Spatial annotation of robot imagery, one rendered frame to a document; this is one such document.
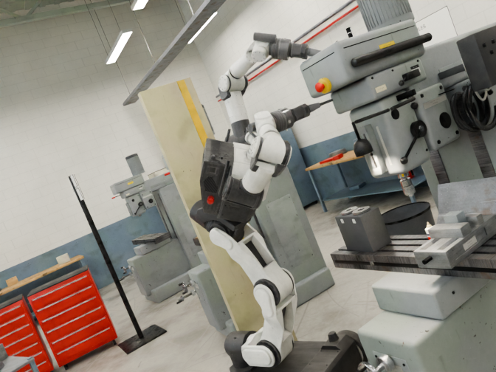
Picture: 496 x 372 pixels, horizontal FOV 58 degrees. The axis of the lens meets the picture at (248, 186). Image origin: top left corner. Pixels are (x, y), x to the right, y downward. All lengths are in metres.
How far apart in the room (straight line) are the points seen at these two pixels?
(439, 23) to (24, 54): 8.21
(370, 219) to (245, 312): 1.60
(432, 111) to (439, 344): 0.93
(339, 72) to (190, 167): 1.82
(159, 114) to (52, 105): 7.56
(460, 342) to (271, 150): 1.06
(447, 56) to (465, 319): 1.11
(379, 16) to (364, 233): 0.97
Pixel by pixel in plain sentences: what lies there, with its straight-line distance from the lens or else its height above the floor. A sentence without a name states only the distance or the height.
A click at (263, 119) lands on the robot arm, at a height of 1.73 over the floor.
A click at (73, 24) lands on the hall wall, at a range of 11.52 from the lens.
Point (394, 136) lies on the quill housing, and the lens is 1.90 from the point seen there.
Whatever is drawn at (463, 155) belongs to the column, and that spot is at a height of 1.24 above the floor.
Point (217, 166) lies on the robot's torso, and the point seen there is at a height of 1.62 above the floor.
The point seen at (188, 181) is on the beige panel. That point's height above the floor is 1.58.
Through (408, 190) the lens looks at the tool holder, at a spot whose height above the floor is 1.22.
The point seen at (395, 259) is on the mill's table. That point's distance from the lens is 2.13.
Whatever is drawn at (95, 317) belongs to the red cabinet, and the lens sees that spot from 6.00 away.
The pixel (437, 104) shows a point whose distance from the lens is 2.10.
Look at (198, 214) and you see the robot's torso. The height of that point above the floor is 1.44.
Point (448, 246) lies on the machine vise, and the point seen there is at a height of 1.03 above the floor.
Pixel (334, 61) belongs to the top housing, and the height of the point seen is 1.82.
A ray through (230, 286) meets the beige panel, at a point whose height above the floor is 0.74.
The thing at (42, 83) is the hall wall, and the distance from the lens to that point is 10.95.
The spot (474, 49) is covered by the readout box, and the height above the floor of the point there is 1.67.
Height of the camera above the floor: 1.65
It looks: 5 degrees down
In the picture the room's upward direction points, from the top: 22 degrees counter-clockwise
